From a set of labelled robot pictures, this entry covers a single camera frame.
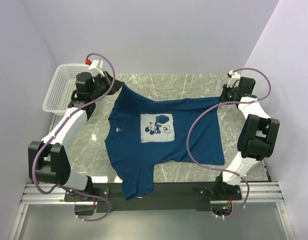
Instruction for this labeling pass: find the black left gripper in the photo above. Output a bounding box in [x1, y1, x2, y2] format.
[90, 71, 124, 101]

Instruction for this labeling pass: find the blue printed t-shirt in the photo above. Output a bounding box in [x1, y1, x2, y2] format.
[105, 86, 225, 200]

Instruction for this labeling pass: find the white perforated plastic basket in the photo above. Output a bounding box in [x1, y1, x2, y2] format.
[42, 63, 88, 116]

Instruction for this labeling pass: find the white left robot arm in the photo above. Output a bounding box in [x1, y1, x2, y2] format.
[28, 71, 125, 201]

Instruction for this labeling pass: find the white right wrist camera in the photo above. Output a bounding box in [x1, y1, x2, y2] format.
[227, 70, 241, 87]

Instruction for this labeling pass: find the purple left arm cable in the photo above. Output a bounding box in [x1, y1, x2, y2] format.
[32, 52, 117, 222]

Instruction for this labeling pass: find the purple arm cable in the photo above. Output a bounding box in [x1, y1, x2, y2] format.
[187, 67, 272, 220]
[32, 52, 117, 222]

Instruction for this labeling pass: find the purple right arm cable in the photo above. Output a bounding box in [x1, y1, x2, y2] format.
[187, 67, 272, 220]

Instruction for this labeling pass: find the aluminium frame rail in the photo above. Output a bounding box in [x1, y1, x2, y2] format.
[20, 181, 285, 205]

